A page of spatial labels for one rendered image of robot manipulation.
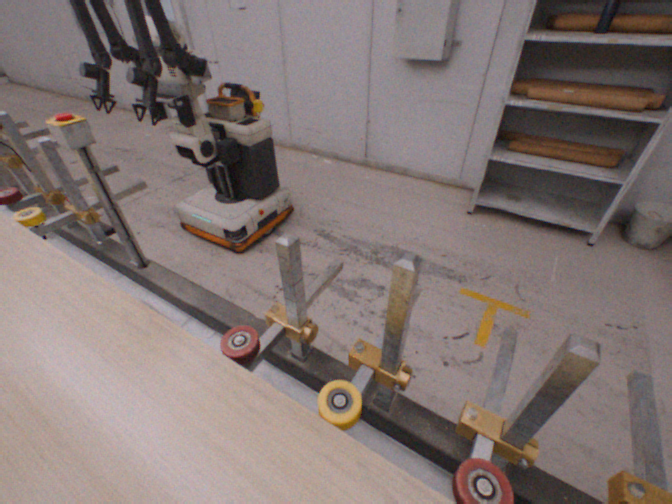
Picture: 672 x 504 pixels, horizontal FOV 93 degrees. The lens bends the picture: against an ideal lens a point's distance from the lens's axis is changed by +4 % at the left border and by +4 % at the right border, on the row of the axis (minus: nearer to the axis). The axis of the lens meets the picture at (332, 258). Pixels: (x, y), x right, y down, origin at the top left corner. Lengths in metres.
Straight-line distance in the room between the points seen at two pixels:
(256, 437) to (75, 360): 0.43
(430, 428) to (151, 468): 0.56
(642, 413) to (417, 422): 0.43
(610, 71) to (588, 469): 2.37
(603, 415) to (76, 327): 1.99
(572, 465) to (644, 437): 0.95
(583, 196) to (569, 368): 2.81
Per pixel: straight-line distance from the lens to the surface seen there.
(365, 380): 0.72
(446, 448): 0.86
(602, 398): 2.05
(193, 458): 0.65
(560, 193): 3.30
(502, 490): 0.63
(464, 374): 1.82
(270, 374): 1.01
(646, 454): 0.86
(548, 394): 0.61
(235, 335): 0.75
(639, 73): 3.06
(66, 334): 0.94
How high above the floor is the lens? 1.48
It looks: 40 degrees down
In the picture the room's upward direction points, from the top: 1 degrees counter-clockwise
